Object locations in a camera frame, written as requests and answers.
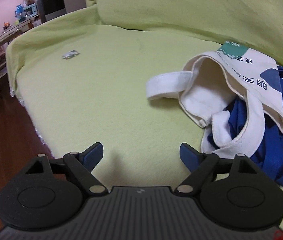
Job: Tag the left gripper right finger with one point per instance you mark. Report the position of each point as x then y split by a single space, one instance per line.
203 168

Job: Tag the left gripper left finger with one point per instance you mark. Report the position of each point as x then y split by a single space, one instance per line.
77 168

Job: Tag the white canvas tote bag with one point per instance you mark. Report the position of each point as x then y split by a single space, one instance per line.
209 82

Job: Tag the blue shopping bag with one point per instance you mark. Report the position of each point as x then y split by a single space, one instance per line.
269 155

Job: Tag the light green sofa cover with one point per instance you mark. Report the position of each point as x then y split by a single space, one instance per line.
100 94

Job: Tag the small silver wrapper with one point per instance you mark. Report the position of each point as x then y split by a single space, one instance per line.
70 54

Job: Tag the teal microwave oven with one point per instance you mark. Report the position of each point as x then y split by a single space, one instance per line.
31 10

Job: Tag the black cabinet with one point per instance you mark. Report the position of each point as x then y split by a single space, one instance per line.
50 9

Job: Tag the blue kettle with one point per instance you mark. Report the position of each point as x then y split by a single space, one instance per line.
20 13

